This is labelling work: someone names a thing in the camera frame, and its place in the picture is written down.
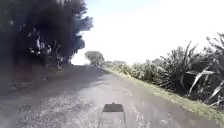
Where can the distant green tree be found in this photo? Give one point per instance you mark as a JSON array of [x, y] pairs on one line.
[[95, 57]]

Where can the grey asphalt road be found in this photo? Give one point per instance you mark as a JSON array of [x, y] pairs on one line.
[[83, 96]]

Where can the row of flax bushes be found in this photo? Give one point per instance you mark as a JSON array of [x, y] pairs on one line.
[[180, 71]]

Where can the row of dark trees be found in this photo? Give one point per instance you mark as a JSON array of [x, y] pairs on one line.
[[43, 30]]

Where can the grass verge strip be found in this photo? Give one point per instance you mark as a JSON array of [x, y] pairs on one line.
[[186, 102]]

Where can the dark earth bank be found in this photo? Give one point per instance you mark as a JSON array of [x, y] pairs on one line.
[[23, 78]]

